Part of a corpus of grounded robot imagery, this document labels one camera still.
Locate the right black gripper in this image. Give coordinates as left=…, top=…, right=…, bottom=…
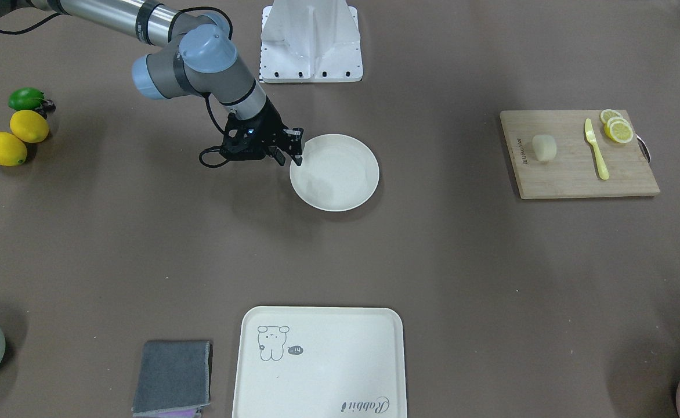
left=247, top=99, right=305, bottom=166

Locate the cream round plate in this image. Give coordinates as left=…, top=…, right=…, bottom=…
left=290, top=134, right=381, bottom=212

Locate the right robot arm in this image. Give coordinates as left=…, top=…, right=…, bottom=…
left=0, top=1, right=305, bottom=165

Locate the white steamed bun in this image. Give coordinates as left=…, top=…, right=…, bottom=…
left=531, top=134, right=558, bottom=162

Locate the cream rabbit tray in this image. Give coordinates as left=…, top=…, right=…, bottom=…
left=232, top=306, right=407, bottom=417

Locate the lemon slice front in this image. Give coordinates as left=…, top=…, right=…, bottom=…
left=605, top=119, right=635, bottom=143

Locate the lemon slice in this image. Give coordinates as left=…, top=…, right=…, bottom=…
left=599, top=109, right=624, bottom=126
left=605, top=119, right=635, bottom=143

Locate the lemon slice back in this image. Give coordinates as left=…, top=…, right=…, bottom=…
left=599, top=109, right=624, bottom=126

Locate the white central mounting column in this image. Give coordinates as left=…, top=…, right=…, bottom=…
left=259, top=1, right=364, bottom=83

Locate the yellow plastic knife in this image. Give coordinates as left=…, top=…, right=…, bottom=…
left=584, top=117, right=610, bottom=181

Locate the bamboo cutting board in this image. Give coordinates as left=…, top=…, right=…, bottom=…
left=500, top=110, right=659, bottom=199

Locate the dark cherry fruit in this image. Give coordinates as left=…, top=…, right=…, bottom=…
left=35, top=99, right=56, bottom=118

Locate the yellow lemon far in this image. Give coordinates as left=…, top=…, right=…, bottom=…
left=9, top=110, right=50, bottom=143

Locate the yellow lemon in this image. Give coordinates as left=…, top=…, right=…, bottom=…
left=0, top=131, right=28, bottom=167
left=9, top=110, right=50, bottom=143

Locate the grey folded cloth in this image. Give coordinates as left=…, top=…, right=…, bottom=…
left=132, top=340, right=212, bottom=417

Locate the green lime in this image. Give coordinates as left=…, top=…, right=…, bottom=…
left=8, top=87, right=46, bottom=111

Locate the yellow lemon near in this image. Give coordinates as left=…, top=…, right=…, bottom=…
left=0, top=131, right=28, bottom=167

